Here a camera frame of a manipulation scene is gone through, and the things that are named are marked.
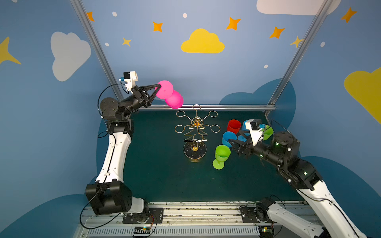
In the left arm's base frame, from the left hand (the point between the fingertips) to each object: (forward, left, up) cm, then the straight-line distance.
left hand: (159, 86), depth 56 cm
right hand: (-11, -32, -16) cm, 37 cm away
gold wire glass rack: (+3, -15, -52) cm, 54 cm away
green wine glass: (-4, -31, -43) cm, 53 cm away
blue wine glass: (+5, -35, -38) cm, 52 cm away
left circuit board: (-41, +11, -56) cm, 71 cm away
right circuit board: (-41, -51, -57) cm, 87 cm away
